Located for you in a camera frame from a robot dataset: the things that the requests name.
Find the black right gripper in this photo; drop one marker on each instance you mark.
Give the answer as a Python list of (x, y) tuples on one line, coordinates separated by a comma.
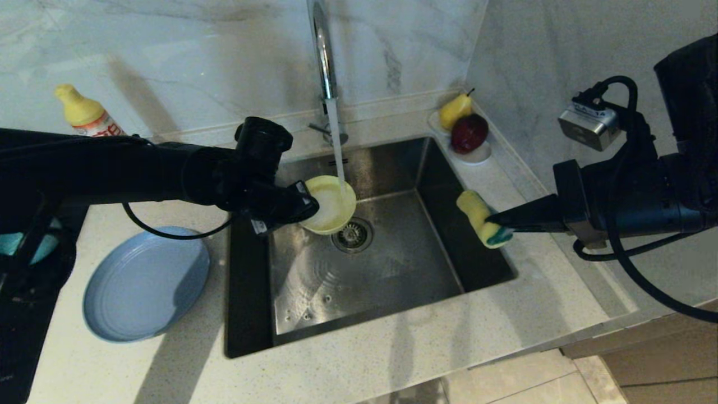
[(639, 196)]

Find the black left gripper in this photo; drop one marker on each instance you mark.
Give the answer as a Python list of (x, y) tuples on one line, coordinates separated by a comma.
[(258, 196)]

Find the yellow bowl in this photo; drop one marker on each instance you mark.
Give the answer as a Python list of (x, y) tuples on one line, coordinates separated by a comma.
[(334, 207)]

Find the green and yellow sponge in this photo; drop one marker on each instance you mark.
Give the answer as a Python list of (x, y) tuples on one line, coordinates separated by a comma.
[(477, 213)]

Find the orange dish soap bottle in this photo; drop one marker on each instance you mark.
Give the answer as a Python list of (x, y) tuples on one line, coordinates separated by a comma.
[(84, 112)]

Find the teal bowl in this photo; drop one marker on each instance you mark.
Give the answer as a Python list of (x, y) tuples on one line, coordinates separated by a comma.
[(47, 247)]

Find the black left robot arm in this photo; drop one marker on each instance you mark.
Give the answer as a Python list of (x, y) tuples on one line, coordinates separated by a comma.
[(84, 168)]

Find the metal sink drain strainer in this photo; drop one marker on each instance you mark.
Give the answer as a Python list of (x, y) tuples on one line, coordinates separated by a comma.
[(353, 238)]

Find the stainless steel sink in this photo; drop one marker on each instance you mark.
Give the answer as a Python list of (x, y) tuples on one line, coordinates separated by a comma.
[(392, 280)]

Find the small white dish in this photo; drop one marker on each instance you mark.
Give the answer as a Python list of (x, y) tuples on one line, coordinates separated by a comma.
[(477, 158)]

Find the red apple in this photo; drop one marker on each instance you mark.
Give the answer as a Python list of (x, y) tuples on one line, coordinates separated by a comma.
[(467, 134)]

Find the yellow pear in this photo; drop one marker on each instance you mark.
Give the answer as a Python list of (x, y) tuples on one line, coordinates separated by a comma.
[(451, 114)]

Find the chrome kitchen faucet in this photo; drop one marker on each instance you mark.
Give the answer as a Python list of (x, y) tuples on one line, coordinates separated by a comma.
[(325, 62)]

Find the grey-blue plate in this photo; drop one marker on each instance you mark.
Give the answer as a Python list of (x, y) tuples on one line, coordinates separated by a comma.
[(146, 286)]

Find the black right wrist motor cylinder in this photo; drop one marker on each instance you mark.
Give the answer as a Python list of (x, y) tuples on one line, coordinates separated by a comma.
[(693, 112)]

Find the wooden cabinet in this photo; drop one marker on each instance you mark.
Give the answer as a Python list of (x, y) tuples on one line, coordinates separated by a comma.
[(662, 365)]

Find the black induction cooktop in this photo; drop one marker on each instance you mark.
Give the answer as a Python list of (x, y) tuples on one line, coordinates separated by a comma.
[(22, 348)]

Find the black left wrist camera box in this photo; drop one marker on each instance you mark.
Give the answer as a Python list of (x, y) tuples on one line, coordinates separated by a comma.
[(263, 146)]

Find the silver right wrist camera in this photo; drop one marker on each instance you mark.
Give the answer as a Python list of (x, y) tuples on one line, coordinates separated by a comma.
[(589, 126)]

